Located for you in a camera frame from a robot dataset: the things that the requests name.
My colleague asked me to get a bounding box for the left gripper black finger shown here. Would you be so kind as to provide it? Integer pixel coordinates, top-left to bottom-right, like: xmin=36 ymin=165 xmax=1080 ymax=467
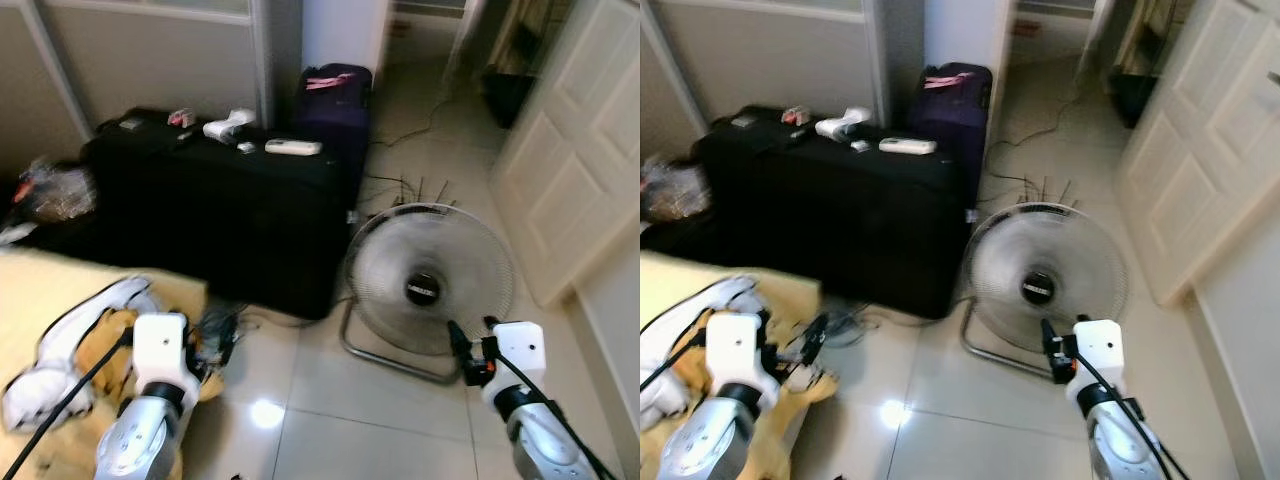
xmin=800 ymin=313 xmax=831 ymax=367
xmin=208 ymin=310 xmax=241 ymax=365

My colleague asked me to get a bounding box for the yellow egg print blanket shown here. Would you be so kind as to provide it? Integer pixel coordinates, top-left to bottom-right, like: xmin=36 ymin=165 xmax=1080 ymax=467
xmin=0 ymin=247 xmax=229 ymax=480
xmin=640 ymin=250 xmax=843 ymax=480

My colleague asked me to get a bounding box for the round metal floor fan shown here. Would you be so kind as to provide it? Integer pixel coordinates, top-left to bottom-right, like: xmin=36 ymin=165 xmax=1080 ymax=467
xmin=338 ymin=202 xmax=517 ymax=387
xmin=958 ymin=202 xmax=1132 ymax=383

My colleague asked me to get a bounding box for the large black suitcase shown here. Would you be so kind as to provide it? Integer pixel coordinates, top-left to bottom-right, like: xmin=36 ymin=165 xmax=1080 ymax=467
xmin=78 ymin=106 xmax=367 ymax=323
xmin=688 ymin=104 xmax=979 ymax=323

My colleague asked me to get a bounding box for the white panelled door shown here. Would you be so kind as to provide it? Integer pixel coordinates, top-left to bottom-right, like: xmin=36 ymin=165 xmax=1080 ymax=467
xmin=1113 ymin=0 xmax=1280 ymax=308
xmin=488 ymin=0 xmax=641 ymax=308

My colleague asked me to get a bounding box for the clear plastic bag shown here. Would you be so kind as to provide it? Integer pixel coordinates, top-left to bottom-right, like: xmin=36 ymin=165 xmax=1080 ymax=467
xmin=640 ymin=155 xmax=703 ymax=225
xmin=12 ymin=158 xmax=99 ymax=225

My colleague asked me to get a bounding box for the white handheld device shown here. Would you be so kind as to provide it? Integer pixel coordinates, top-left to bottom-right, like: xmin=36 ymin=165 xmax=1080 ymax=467
xmin=814 ymin=106 xmax=872 ymax=140
xmin=202 ymin=107 xmax=258 ymax=142

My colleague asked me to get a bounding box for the black waste bin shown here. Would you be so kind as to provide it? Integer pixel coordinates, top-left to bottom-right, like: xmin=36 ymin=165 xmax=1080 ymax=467
xmin=481 ymin=64 xmax=537 ymax=130
xmin=1107 ymin=68 xmax=1160 ymax=130

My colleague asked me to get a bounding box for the purple suitcase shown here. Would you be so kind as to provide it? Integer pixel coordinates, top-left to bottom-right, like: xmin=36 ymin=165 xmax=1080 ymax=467
xmin=906 ymin=62 xmax=994 ymax=206
xmin=294 ymin=62 xmax=375 ymax=196

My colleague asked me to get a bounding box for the grey sliding wardrobe door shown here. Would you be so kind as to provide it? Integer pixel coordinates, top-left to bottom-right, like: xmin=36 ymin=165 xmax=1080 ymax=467
xmin=0 ymin=0 xmax=273 ymax=176
xmin=640 ymin=0 xmax=893 ymax=136

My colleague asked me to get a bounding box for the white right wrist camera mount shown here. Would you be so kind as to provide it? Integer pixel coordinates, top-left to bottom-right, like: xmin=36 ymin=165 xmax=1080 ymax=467
xmin=482 ymin=321 xmax=547 ymax=403
xmin=1064 ymin=318 xmax=1125 ymax=403

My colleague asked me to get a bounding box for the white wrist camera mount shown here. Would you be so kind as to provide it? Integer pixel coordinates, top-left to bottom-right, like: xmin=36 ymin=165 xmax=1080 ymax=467
xmin=482 ymin=321 xmax=547 ymax=403
xmin=1064 ymin=318 xmax=1125 ymax=403
xmin=706 ymin=311 xmax=768 ymax=391
xmin=132 ymin=312 xmax=199 ymax=397

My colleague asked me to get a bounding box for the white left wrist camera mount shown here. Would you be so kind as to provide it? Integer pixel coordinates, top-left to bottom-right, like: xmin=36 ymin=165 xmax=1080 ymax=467
xmin=132 ymin=312 xmax=199 ymax=397
xmin=706 ymin=311 xmax=768 ymax=391

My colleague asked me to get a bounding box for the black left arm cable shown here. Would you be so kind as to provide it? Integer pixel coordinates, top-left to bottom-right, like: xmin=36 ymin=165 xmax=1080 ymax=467
xmin=640 ymin=332 xmax=709 ymax=396
xmin=0 ymin=330 xmax=136 ymax=479

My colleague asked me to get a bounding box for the thin black floor cable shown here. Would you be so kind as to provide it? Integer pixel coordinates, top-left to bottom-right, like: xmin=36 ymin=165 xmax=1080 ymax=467
xmin=360 ymin=172 xmax=454 ymax=209
xmin=982 ymin=172 xmax=1078 ymax=206

